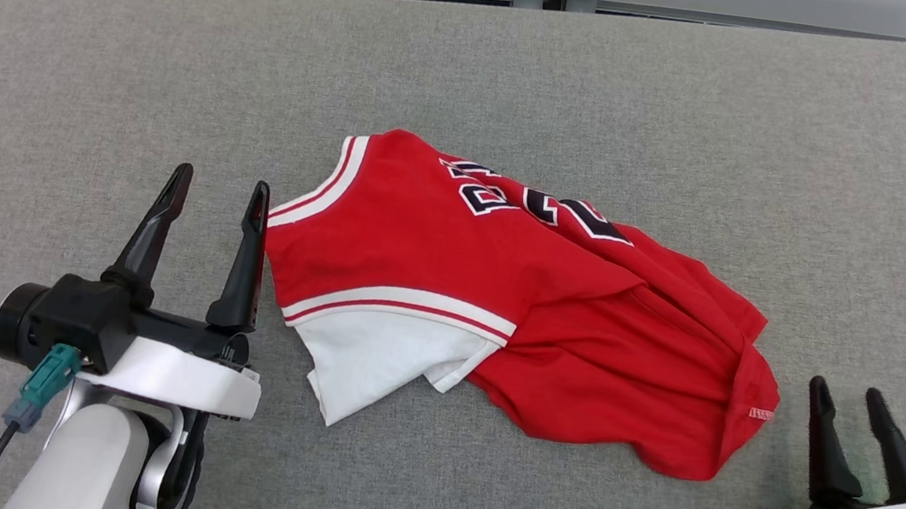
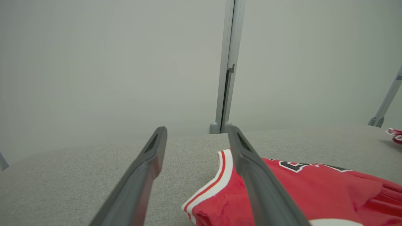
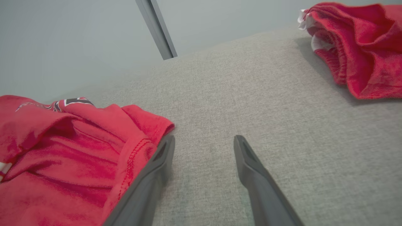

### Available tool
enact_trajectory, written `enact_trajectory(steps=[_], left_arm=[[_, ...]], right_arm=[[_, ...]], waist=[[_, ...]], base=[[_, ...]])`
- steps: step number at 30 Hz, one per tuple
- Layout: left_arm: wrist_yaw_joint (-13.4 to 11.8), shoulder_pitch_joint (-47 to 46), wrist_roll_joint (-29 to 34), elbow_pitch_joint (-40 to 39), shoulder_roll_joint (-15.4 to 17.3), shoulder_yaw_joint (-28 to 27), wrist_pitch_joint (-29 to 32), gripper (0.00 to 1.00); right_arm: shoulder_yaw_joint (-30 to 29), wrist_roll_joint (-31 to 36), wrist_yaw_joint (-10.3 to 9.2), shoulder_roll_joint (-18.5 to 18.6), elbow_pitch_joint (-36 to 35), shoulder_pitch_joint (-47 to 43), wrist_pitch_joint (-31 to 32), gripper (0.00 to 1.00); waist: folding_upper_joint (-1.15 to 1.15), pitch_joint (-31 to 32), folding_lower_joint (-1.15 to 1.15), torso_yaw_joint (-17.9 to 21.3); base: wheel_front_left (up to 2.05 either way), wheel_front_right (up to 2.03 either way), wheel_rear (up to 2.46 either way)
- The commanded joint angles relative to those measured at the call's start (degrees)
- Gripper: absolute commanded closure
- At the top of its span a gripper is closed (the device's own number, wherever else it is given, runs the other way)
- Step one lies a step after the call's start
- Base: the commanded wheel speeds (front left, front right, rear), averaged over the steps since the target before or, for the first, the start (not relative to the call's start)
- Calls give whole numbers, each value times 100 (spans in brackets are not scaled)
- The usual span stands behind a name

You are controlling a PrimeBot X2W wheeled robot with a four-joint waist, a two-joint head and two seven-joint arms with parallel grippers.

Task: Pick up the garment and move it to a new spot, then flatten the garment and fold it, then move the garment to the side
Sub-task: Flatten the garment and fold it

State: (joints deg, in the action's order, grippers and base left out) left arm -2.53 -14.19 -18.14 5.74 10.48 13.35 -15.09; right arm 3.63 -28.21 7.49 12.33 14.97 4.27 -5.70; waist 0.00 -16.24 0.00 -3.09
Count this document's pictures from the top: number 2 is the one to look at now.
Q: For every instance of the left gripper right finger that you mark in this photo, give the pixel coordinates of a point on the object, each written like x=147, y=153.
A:
x=267, y=197

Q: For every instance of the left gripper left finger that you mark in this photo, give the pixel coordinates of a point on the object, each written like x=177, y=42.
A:
x=135, y=194

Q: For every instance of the red basketball jersey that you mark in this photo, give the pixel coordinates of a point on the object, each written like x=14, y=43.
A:
x=329, y=194

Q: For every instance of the small red white garment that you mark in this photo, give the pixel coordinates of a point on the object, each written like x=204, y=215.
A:
x=396, y=138

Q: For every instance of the grey rounded post foot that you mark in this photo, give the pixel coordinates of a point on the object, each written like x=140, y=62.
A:
x=214, y=128
x=227, y=123

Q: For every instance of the grey partition post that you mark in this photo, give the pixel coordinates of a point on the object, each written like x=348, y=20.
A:
x=230, y=47
x=388, y=97

